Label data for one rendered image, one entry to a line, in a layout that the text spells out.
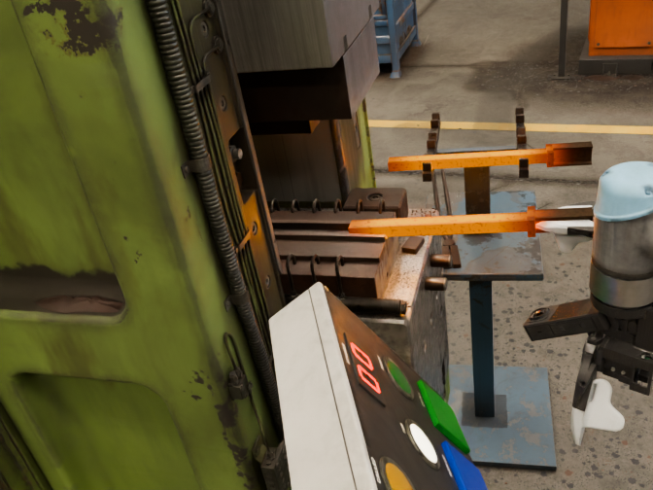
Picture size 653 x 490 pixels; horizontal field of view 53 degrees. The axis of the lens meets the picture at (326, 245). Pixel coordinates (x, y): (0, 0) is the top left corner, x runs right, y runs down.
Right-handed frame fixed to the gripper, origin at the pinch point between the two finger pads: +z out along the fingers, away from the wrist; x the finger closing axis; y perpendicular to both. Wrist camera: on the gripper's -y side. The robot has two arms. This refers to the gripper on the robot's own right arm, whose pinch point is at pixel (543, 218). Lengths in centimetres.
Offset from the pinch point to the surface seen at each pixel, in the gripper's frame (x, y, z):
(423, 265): 0.8, 10.7, 21.8
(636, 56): 347, 101, -52
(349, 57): -9.0, -33.7, 26.2
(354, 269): -10.3, 3.4, 31.5
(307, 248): -5.5, 2.2, 41.5
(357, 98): -7.9, -27.0, 26.4
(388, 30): 365, 72, 109
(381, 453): -63, -17, 13
